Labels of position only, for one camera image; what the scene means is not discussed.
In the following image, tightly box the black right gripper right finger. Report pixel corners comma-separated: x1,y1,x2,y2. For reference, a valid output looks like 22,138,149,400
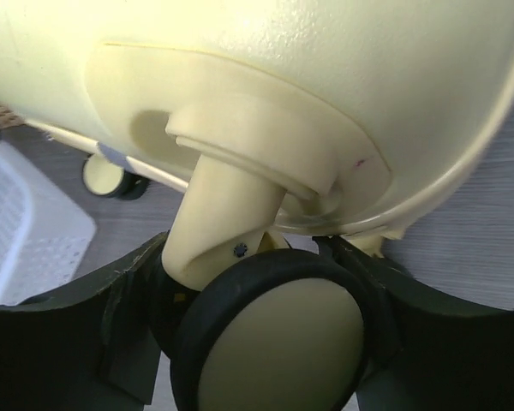
314,236,514,410

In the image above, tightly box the yellow hard-shell suitcase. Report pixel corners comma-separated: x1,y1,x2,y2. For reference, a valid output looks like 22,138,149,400
0,1,514,410

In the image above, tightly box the woven wicker laundry basket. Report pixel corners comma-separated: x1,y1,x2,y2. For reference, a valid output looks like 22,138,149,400
0,104,25,129

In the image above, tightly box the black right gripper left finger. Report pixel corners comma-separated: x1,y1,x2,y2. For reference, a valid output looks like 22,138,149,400
0,233,167,410

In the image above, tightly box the white perforated plastic basket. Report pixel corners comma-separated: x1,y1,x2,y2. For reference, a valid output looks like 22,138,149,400
0,141,97,306

